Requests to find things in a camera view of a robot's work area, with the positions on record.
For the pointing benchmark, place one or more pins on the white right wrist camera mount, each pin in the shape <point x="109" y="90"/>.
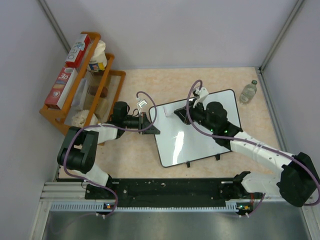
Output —
<point x="200" y="94"/>

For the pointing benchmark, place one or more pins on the pink capped whiteboard marker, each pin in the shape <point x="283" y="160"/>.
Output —
<point x="168" y="112"/>

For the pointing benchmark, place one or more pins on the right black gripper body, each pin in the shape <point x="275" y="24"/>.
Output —
<point x="197" y="114"/>

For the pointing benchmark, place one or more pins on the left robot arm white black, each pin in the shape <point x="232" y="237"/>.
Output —
<point x="79" y="148"/>

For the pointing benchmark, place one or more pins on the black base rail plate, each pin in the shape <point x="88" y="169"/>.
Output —
<point x="170" y="192"/>

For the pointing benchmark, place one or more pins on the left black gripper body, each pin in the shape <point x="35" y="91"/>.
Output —
<point x="133" y="122"/>

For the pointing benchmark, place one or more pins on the red 3D toothpaste box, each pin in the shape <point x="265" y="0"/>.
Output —
<point x="60" y="89"/>

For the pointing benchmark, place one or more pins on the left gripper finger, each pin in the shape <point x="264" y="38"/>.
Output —
<point x="151" y="131"/>
<point x="145" y="121"/>

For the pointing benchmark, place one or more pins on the red white toothpaste box upper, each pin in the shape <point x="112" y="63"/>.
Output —
<point x="77" y="51"/>

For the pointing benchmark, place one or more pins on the orange wooden shelf rack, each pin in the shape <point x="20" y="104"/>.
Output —
<point x="112" y="79"/>

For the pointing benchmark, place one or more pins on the white crumpled bag lower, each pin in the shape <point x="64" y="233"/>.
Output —
<point x="79" y="119"/>

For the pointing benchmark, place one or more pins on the clear plastic box on shelf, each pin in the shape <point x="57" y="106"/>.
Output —
<point x="80" y="95"/>

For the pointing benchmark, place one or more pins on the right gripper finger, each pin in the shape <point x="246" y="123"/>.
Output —
<point x="182" y="115"/>
<point x="182" y="110"/>

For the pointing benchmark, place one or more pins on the white whiteboard black frame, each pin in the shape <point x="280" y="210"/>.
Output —
<point x="179" y="143"/>

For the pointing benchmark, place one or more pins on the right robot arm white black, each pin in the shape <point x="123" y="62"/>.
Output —
<point x="294" y="176"/>

